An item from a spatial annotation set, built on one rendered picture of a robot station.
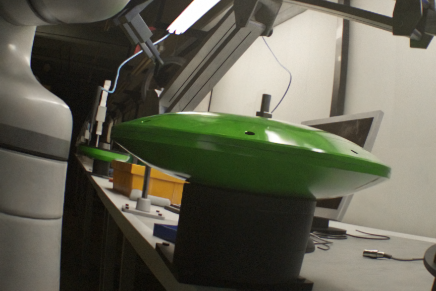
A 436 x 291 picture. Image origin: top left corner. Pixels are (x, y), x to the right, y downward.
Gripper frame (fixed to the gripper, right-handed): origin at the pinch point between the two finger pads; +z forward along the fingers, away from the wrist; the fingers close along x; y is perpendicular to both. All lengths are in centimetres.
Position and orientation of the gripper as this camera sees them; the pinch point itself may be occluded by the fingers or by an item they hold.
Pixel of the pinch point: (159, 63)
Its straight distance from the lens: 46.0
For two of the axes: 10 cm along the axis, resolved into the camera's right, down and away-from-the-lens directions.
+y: 5.5, -6.9, 4.8
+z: 5.0, 7.2, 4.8
